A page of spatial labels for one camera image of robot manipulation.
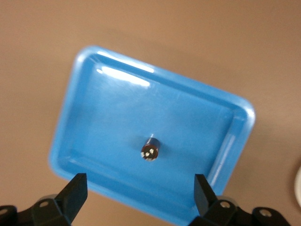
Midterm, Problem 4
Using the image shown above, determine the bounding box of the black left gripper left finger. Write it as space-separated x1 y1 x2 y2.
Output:
17 173 88 226

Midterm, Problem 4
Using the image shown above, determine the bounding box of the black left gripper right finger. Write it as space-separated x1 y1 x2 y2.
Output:
188 174 254 226

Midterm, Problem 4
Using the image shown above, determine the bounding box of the black cylindrical capacitor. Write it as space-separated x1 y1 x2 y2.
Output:
140 137 161 163

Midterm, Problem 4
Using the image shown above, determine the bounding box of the blue plastic tray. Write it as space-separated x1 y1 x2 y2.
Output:
48 44 256 226

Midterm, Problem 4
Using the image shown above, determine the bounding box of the brown table mat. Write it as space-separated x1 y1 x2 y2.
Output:
0 0 301 226

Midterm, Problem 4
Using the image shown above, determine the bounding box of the large white curved bracket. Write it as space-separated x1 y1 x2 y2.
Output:
294 164 301 206

